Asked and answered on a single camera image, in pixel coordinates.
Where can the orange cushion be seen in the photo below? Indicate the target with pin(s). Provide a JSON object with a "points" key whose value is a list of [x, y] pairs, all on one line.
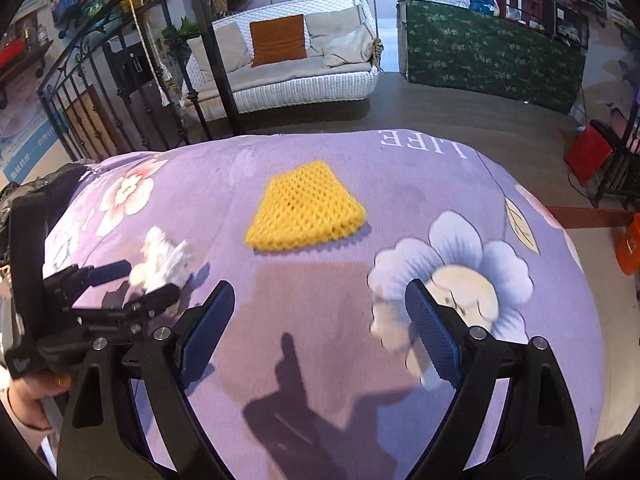
{"points": [[277, 41]]}

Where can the white wicker swing sofa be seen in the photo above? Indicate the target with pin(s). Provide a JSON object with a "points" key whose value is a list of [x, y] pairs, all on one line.
{"points": [[300, 85]]}

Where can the dark cloth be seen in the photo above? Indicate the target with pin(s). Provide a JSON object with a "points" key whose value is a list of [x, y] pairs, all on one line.
{"points": [[55, 185]]}

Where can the yellow foam net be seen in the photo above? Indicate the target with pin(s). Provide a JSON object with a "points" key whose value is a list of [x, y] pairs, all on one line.
{"points": [[305, 210]]}

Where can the grey cushion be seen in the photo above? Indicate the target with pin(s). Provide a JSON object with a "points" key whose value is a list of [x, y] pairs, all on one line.
{"points": [[340, 37], [220, 52]]}

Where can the green floral covered counter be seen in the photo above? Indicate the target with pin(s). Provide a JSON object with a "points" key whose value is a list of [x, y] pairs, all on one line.
{"points": [[490, 55]]}

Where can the person's left forearm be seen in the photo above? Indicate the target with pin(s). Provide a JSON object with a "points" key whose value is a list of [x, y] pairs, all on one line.
{"points": [[22, 440]]}

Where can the orange bucket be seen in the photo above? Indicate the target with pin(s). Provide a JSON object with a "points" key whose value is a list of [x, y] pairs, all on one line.
{"points": [[629, 252]]}

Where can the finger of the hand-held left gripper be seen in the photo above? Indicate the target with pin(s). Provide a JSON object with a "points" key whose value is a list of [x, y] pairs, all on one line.
{"points": [[150, 296], [95, 275]]}

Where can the black metal rack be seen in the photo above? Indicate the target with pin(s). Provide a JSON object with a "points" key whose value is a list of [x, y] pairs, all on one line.
{"points": [[620, 160]]}

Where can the small green plant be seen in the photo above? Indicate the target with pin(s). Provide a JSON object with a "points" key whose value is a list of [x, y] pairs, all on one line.
{"points": [[180, 37]]}

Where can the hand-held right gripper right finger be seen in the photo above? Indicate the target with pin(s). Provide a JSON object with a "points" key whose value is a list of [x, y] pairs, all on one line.
{"points": [[432, 335]]}

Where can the purple floral tablecloth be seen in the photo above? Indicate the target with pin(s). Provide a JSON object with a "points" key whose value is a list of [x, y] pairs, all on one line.
{"points": [[310, 310]]}

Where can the blue bag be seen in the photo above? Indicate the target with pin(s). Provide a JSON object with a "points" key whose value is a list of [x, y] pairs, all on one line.
{"points": [[484, 4]]}

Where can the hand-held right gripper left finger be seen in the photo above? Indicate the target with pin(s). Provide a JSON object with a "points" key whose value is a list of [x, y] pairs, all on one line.
{"points": [[210, 330]]}

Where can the black iron railing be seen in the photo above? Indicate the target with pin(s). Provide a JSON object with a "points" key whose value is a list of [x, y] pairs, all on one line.
{"points": [[100, 105]]}

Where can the person's left hand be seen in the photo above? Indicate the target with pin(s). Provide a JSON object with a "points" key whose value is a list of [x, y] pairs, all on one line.
{"points": [[37, 397]]}

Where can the red box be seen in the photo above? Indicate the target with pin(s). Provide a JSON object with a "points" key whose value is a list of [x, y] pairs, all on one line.
{"points": [[587, 152]]}

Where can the black display case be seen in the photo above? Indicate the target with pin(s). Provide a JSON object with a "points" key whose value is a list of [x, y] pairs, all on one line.
{"points": [[565, 22]]}

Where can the black metal swing frame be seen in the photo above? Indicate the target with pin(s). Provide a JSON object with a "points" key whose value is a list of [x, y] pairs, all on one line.
{"points": [[215, 50]]}

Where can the white tissue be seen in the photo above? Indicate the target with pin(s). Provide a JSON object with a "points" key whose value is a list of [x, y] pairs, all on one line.
{"points": [[160, 257]]}

